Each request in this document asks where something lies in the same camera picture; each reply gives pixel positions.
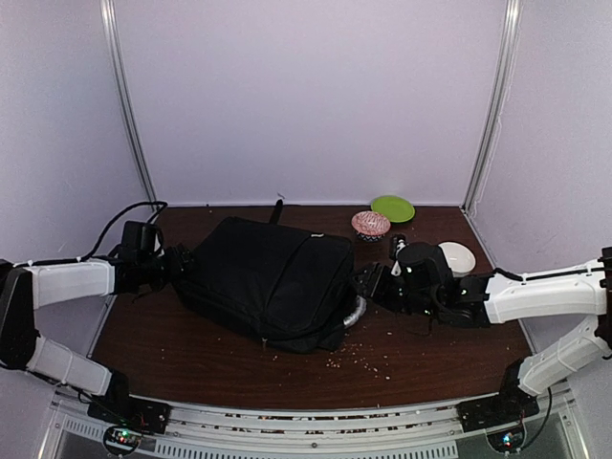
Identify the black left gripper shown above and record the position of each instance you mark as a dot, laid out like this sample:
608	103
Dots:
179	270

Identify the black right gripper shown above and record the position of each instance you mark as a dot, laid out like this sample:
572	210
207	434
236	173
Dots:
374	284

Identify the black student backpack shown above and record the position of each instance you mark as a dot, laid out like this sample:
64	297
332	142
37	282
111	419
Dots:
289	288

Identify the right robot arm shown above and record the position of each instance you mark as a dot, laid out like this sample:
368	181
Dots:
421	281

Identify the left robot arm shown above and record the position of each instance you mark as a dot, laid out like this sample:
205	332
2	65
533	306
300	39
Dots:
51	310

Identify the red patterned bowl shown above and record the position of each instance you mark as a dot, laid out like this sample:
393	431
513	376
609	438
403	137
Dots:
370	226

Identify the green plate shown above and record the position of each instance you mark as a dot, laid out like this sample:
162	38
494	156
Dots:
396	209

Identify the white bowl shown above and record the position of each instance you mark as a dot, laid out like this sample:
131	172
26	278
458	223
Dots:
460	259

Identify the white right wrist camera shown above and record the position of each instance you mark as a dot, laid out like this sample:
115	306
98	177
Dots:
397	244

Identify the right aluminium frame post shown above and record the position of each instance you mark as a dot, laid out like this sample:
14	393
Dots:
500	88

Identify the aluminium frame post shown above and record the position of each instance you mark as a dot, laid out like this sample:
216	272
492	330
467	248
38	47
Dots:
111	31
500	88

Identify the left aluminium frame post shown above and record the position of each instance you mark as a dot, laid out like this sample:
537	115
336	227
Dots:
111	31

